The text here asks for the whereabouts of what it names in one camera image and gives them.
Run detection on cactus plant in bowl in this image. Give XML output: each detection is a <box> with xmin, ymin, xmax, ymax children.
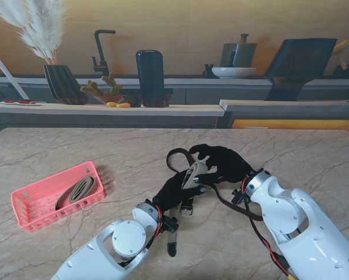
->
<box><xmin>80</xmin><ymin>72</ymin><xmax>124</xmax><ymax>104</ymax></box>

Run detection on plate with red slices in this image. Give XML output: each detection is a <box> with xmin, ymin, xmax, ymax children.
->
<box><xmin>0</xmin><ymin>99</ymin><xmax>43</xmax><ymax>106</ymax></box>

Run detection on yellow wooden utensil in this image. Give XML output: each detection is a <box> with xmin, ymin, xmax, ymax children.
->
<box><xmin>331</xmin><ymin>39</ymin><xmax>349</xmax><ymax>71</ymax></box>

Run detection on black kitchen faucet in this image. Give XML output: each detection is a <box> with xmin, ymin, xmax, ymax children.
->
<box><xmin>92</xmin><ymin>29</ymin><xmax>117</xmax><ymax>77</ymax></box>

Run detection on grey counter with orange light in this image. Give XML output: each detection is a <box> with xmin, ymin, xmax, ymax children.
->
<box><xmin>219</xmin><ymin>99</ymin><xmax>349</xmax><ymax>130</ymax></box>

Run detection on pink plastic storage basket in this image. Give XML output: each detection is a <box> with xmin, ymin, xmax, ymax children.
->
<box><xmin>10</xmin><ymin>160</ymin><xmax>106</xmax><ymax>233</ymax></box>

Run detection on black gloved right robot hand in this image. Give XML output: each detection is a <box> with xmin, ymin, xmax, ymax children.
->
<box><xmin>189</xmin><ymin>144</ymin><xmax>256</xmax><ymax>185</ymax></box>

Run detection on dark slanted board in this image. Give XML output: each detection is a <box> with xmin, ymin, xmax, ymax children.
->
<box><xmin>263</xmin><ymin>37</ymin><xmax>338</xmax><ymax>102</ymax></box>

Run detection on black leather belt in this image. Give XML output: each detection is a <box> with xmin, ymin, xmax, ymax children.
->
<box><xmin>166</xmin><ymin>147</ymin><xmax>264</xmax><ymax>222</ymax></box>

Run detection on grey back cabinet counter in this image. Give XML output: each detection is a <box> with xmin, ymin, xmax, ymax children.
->
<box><xmin>0</xmin><ymin>74</ymin><xmax>349</xmax><ymax>105</ymax></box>

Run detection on right arm red black cables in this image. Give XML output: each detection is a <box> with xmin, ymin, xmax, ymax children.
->
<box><xmin>240</xmin><ymin>176</ymin><xmax>296</xmax><ymax>277</ymax></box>

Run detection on arm red black cables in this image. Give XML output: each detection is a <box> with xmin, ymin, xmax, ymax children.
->
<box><xmin>118</xmin><ymin>204</ymin><xmax>165</xmax><ymax>266</ymax></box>
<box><xmin>240</xmin><ymin>176</ymin><xmax>296</xmax><ymax>277</ymax></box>

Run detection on white pampas grass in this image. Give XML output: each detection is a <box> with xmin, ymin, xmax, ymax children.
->
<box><xmin>0</xmin><ymin>0</ymin><xmax>67</xmax><ymax>65</ymax></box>

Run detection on white shallow bowl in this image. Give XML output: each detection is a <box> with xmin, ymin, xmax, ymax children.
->
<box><xmin>211</xmin><ymin>66</ymin><xmax>257</xmax><ymax>79</ymax></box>

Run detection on white leaning slat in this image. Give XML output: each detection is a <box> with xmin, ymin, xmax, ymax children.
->
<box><xmin>0</xmin><ymin>59</ymin><xmax>31</xmax><ymax>100</ymax></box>

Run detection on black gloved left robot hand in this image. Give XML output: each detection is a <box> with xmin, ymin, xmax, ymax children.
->
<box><xmin>152</xmin><ymin>169</ymin><xmax>207</xmax><ymax>211</ymax></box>

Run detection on dark ribbed vase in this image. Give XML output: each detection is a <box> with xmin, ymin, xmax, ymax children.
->
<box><xmin>43</xmin><ymin>64</ymin><xmax>88</xmax><ymax>105</ymax></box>

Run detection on long beige woven belt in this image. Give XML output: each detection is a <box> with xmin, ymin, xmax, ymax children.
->
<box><xmin>167</xmin><ymin>154</ymin><xmax>212</xmax><ymax>257</ymax></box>

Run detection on left arm red black cables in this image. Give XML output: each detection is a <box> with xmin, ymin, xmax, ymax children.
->
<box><xmin>118</xmin><ymin>204</ymin><xmax>165</xmax><ymax>266</ymax></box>

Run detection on grey jug with lid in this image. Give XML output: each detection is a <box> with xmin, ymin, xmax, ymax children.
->
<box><xmin>220</xmin><ymin>33</ymin><xmax>258</xmax><ymax>68</ymax></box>

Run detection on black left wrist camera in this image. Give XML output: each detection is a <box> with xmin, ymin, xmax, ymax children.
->
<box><xmin>162</xmin><ymin>216</ymin><xmax>180</xmax><ymax>234</ymax></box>

